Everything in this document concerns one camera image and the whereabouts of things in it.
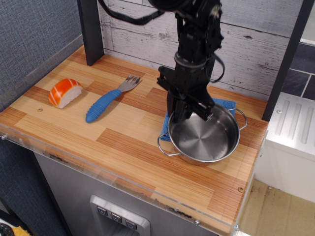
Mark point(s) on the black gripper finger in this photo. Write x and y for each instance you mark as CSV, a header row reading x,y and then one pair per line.
x,y
181,111
172,98

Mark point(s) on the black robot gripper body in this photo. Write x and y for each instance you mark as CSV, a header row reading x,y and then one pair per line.
x,y
190,84

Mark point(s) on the silver steel pot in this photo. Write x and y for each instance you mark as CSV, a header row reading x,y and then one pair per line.
x,y
201,142

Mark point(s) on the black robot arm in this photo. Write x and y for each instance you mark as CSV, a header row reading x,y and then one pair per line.
x,y
199,34

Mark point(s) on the blue folded cloth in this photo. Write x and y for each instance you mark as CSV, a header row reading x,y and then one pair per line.
x,y
228,104

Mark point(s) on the salmon sushi toy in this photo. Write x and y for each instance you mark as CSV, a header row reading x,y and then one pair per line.
x,y
64,92

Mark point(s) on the white side cabinet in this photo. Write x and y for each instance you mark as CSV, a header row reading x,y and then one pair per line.
x,y
287,156

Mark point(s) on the silver dispenser panel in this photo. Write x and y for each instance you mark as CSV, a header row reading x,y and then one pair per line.
x,y
113,220

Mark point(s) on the yellow object bottom left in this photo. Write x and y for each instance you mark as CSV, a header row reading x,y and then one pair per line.
x,y
19,231

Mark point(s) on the blue handled metal fork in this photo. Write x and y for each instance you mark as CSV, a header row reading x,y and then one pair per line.
x,y
98,108

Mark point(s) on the dark vertical post left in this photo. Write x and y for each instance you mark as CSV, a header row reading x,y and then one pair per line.
x,y
91,30

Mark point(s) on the dark vertical post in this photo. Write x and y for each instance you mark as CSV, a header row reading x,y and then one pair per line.
x,y
294,41
91,30

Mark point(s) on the dark vertical post right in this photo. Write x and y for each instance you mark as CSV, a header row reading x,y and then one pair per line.
x,y
294,41

